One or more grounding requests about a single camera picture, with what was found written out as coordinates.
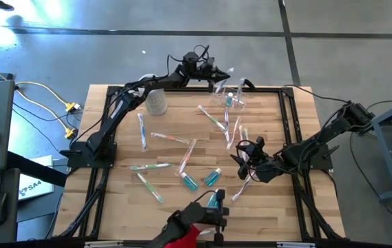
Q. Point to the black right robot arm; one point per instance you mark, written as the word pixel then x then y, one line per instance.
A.
pixel 354 115

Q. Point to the white wipes canister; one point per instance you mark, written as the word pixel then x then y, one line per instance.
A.
pixel 156 103

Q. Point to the clear acrylic organizer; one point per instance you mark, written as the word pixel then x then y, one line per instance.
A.
pixel 218 100

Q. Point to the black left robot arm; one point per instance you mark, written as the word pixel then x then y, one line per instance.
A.
pixel 113 117

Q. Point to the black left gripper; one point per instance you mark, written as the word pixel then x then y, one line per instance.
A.
pixel 202 73

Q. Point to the white printed box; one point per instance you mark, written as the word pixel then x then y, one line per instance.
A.
pixel 37 182

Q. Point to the blue mouthwash bottle white cap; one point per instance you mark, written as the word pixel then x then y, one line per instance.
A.
pixel 229 100
pixel 189 182
pixel 213 177

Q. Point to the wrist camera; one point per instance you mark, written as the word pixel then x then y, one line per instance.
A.
pixel 191 58
pixel 259 142

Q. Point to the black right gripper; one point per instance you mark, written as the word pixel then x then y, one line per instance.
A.
pixel 259 167

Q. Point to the white label strip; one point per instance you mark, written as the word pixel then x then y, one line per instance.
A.
pixel 295 245
pixel 102 244

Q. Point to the green toothbrush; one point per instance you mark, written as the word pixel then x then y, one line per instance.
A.
pixel 149 187
pixel 151 166
pixel 211 118
pixel 246 134

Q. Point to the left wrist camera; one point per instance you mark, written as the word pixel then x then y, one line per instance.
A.
pixel 191 58

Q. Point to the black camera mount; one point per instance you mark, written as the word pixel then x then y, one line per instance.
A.
pixel 188 215

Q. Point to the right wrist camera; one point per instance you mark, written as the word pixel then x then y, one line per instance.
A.
pixel 259 142

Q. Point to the red cloth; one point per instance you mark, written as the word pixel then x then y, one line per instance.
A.
pixel 187 237

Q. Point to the pink toothbrush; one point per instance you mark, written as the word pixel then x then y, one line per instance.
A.
pixel 169 138

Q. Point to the black aluminium table frame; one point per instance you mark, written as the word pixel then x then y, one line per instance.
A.
pixel 268 90

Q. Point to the blue toothpaste tube front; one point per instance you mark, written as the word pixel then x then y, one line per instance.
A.
pixel 213 200

